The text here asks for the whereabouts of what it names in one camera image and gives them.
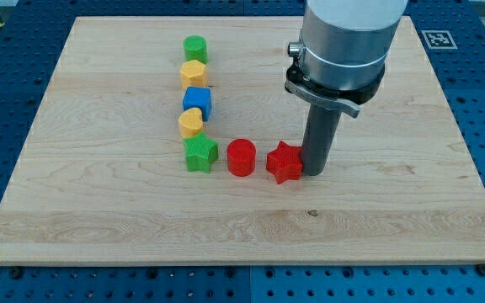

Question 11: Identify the red star block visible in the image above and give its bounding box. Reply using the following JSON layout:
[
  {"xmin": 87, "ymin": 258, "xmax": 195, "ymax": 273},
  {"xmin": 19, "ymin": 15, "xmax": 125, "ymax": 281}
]
[{"xmin": 266, "ymin": 141, "xmax": 303, "ymax": 184}]

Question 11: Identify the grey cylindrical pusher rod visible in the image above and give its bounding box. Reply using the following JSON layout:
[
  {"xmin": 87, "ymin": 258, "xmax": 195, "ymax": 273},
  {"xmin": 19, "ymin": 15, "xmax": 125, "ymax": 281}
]
[{"xmin": 301, "ymin": 105, "xmax": 341, "ymax": 176}]

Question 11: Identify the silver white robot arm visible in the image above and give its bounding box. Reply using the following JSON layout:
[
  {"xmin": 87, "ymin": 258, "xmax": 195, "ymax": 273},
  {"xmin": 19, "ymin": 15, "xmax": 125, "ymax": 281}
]
[{"xmin": 285, "ymin": 0, "xmax": 408, "ymax": 118}]

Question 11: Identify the red cylinder block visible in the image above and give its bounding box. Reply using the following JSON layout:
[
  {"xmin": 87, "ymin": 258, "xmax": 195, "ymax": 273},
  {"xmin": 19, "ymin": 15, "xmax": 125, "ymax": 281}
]
[{"xmin": 227, "ymin": 139, "xmax": 257, "ymax": 177}]

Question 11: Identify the green star block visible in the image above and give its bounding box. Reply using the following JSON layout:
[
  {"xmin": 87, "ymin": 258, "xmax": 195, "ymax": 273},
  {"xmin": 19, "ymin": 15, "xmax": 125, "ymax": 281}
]
[{"xmin": 183, "ymin": 132, "xmax": 218, "ymax": 173}]

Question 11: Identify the white fiducial marker tag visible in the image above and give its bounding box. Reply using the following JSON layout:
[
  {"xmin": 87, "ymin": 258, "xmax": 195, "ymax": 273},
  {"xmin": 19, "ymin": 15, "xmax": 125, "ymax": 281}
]
[{"xmin": 421, "ymin": 29, "xmax": 457, "ymax": 50}]

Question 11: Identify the yellow heart block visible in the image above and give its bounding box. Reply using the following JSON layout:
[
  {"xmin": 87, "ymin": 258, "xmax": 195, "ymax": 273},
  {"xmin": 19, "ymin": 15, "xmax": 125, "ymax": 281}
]
[{"xmin": 178, "ymin": 108, "xmax": 204, "ymax": 139}]

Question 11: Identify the yellow hexagon block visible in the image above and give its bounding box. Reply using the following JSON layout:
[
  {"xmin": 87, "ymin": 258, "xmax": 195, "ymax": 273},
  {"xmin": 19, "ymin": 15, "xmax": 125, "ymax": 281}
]
[{"xmin": 179, "ymin": 60, "xmax": 208, "ymax": 90}]

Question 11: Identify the blue cube block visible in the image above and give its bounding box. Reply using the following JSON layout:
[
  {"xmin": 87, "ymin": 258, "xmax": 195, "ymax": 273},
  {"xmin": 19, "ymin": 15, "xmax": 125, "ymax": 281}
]
[{"xmin": 182, "ymin": 87, "xmax": 212, "ymax": 122}]

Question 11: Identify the green cylinder block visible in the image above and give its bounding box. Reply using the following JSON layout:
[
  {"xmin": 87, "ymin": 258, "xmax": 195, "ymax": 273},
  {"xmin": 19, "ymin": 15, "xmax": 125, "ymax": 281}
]
[{"xmin": 183, "ymin": 35, "xmax": 208, "ymax": 64}]

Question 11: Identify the wooden board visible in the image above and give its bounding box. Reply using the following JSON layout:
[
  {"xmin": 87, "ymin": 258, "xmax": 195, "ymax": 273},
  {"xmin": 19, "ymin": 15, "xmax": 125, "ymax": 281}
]
[{"xmin": 0, "ymin": 17, "xmax": 485, "ymax": 267}]

